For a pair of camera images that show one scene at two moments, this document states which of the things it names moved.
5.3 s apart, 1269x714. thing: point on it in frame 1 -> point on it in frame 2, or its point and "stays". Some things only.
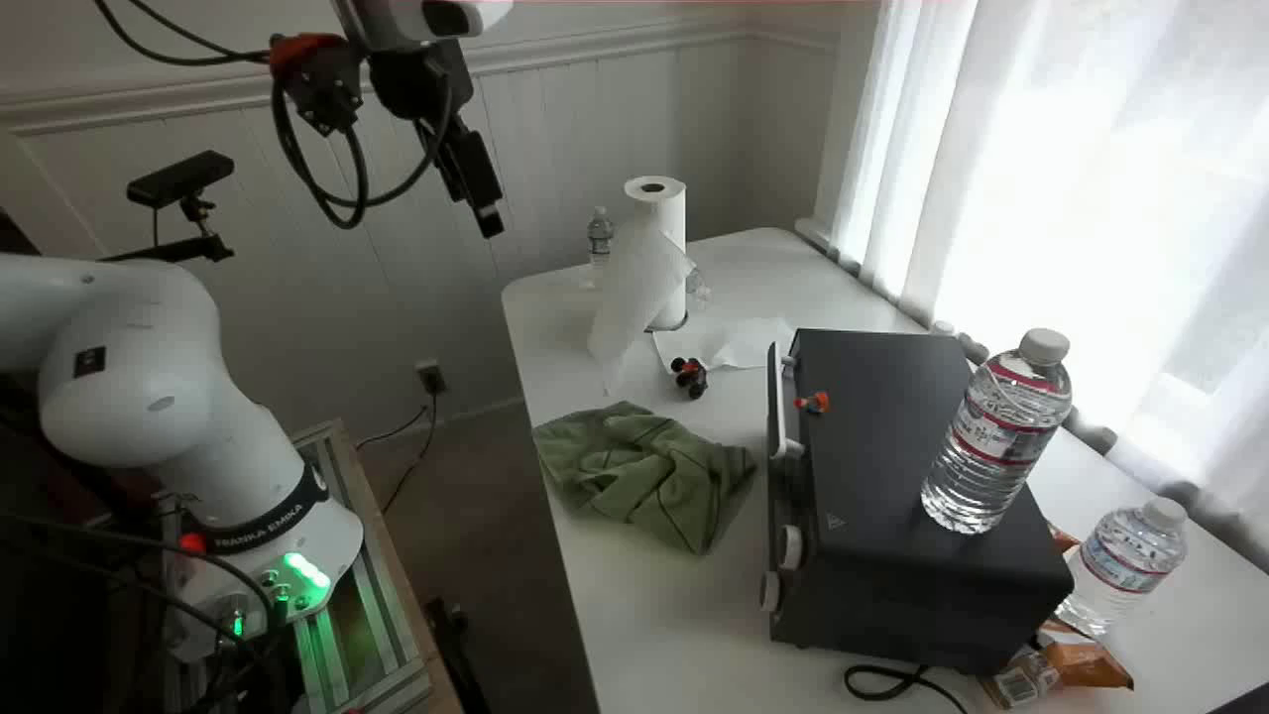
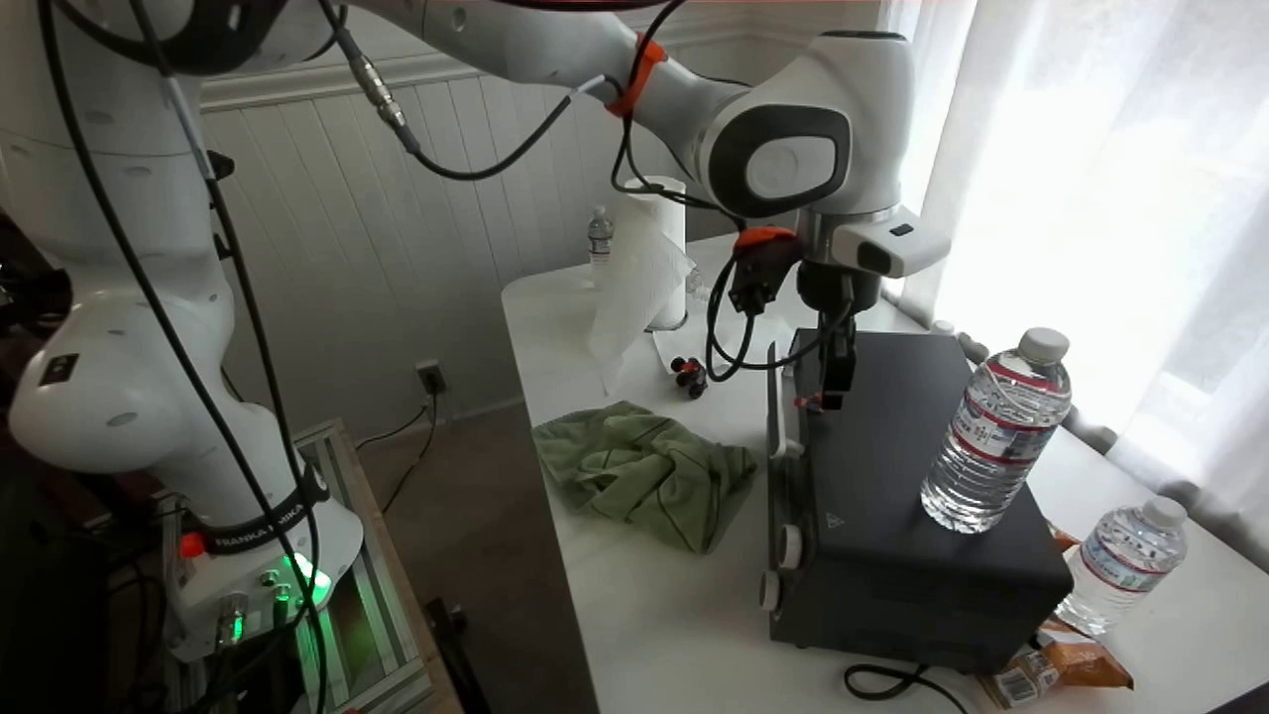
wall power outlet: (430, 373) stays
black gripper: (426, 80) -> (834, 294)
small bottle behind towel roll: (600, 230) stays
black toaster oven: (854, 556) stays
